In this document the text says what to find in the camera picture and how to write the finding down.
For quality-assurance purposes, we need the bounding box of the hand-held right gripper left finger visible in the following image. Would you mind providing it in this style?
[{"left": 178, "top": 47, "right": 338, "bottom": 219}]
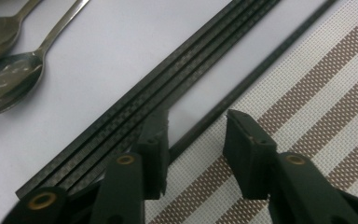
[{"left": 131, "top": 108, "right": 171, "bottom": 201}]

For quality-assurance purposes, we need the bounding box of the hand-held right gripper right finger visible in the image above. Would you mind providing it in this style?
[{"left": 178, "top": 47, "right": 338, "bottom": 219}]
[{"left": 223, "top": 108, "right": 278, "bottom": 201}]

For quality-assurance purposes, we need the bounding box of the brown striped placemat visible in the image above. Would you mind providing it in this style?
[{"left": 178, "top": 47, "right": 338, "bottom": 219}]
[{"left": 144, "top": 0, "right": 358, "bottom": 224}]

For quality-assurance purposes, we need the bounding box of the row of black chopsticks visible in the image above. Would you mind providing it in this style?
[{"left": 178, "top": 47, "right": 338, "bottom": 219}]
[{"left": 14, "top": 0, "right": 282, "bottom": 200}]

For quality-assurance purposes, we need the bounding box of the single black chopstick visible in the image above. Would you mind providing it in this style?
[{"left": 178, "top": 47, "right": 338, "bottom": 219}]
[{"left": 168, "top": 0, "right": 338, "bottom": 162}]

